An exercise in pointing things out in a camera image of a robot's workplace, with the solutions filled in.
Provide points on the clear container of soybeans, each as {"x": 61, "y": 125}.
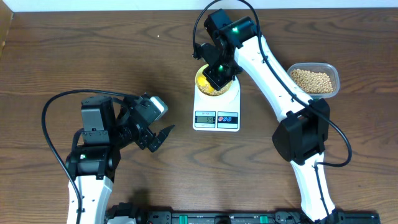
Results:
{"x": 319, "y": 80}

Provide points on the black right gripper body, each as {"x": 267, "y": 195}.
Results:
{"x": 222, "y": 72}

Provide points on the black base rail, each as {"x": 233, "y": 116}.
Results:
{"x": 242, "y": 217}

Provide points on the white digital kitchen scale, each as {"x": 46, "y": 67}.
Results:
{"x": 218, "y": 113}

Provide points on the soybeans in yellow bowl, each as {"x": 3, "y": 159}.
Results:
{"x": 222, "y": 91}

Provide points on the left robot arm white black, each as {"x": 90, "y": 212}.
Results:
{"x": 109, "y": 124}

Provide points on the yellow plastic measuring scoop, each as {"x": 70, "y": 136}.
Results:
{"x": 201, "y": 80}

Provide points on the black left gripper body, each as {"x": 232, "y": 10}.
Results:
{"x": 127, "y": 130}

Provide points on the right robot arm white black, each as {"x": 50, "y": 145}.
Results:
{"x": 303, "y": 122}

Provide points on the pale yellow bowl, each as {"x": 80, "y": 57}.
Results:
{"x": 200, "y": 71}

